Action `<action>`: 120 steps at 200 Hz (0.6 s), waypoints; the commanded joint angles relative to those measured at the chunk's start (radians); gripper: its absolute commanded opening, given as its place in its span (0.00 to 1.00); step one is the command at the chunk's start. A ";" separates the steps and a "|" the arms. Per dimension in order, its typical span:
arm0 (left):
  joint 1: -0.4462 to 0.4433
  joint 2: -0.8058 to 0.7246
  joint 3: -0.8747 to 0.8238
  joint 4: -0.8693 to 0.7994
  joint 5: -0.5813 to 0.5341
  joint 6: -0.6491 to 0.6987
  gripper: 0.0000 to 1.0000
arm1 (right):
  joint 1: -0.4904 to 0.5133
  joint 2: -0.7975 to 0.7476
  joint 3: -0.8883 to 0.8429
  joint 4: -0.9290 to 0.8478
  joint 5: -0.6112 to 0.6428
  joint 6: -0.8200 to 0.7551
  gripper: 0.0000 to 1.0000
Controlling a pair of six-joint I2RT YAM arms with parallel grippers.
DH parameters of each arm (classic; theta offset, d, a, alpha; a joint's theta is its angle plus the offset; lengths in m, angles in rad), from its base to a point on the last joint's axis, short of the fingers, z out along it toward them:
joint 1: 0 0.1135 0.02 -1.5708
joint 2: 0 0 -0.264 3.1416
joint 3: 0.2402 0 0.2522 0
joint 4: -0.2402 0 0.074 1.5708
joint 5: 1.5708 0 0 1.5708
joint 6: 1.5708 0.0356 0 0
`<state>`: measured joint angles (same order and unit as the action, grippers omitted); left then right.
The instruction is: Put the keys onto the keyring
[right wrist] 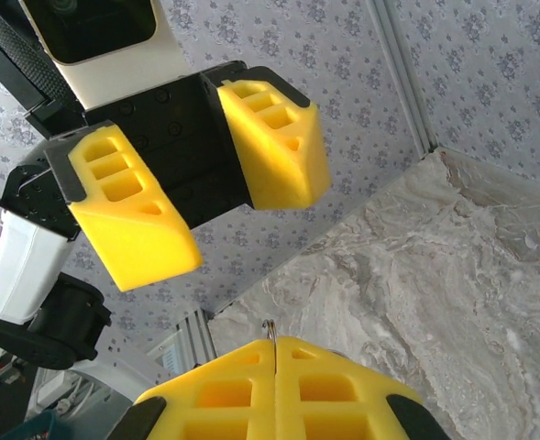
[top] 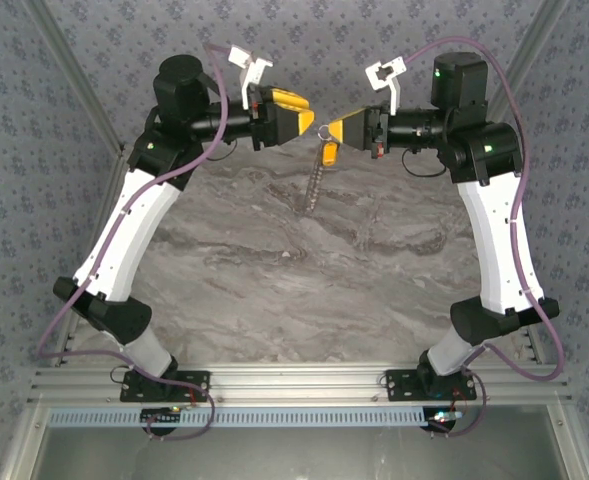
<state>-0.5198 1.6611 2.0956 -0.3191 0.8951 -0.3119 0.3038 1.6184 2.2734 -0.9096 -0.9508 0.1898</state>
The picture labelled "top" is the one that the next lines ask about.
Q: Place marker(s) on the aluminium corner post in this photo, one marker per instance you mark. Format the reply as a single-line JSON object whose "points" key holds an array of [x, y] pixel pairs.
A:
{"points": [[80, 75], [537, 30]]}

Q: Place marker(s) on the wide aluminium base rail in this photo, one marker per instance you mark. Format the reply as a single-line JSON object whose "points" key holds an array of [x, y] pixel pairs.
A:
{"points": [[299, 382]]}

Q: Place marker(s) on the aluminium side rail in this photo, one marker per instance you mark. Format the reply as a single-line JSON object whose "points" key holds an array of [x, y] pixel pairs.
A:
{"points": [[105, 200], [534, 350]]}

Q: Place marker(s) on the small circuit board with LEDs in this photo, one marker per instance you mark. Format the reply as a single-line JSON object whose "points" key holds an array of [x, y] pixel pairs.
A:
{"points": [[441, 417], [161, 415]]}

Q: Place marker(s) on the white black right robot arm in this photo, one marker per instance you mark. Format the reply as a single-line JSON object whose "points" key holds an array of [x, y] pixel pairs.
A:
{"points": [[499, 240]]}

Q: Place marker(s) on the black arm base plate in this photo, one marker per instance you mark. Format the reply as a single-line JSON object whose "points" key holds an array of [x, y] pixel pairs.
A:
{"points": [[196, 384], [399, 385]]}

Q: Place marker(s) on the aluminium frame bar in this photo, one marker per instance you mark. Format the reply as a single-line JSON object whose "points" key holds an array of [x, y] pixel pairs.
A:
{"points": [[21, 445], [574, 445]]}

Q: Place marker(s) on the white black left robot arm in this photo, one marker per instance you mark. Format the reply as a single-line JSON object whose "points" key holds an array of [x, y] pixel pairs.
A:
{"points": [[124, 240]]}

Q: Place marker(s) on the silver keyring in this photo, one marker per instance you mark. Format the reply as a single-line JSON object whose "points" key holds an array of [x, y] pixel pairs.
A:
{"points": [[320, 131]]}

